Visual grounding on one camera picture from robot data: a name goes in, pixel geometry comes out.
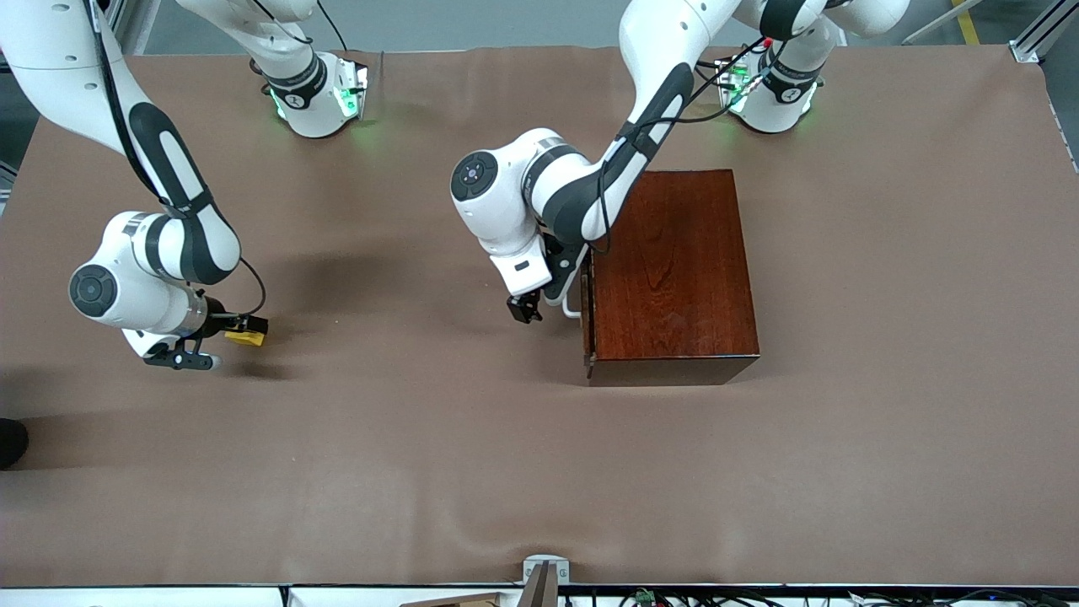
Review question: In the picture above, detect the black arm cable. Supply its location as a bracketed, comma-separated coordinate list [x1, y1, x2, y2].
[594, 34, 793, 254]
[84, 0, 267, 320]

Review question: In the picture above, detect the brown table cover sheet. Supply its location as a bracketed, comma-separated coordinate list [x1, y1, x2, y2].
[0, 44, 1079, 588]

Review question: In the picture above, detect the light wood drawer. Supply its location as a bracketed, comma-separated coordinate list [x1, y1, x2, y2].
[580, 253, 596, 378]

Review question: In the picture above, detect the brown wooden board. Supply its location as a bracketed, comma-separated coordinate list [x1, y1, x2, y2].
[400, 592, 507, 607]

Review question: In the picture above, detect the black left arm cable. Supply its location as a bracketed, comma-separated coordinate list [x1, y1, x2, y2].
[594, 34, 793, 254]

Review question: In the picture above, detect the aluminium frame structure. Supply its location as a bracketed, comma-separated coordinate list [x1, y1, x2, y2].
[101, 0, 161, 53]

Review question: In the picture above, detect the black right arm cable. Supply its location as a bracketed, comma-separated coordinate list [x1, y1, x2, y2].
[84, 0, 267, 320]

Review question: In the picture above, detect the dark brown wooden cabinet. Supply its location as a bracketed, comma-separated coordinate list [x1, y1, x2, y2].
[588, 169, 760, 387]

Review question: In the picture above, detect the grey metal camera bracket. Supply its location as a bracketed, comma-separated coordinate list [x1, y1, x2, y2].
[523, 555, 570, 607]

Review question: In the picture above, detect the aluminium frame profile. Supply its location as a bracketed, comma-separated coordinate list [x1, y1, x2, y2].
[1009, 0, 1079, 64]

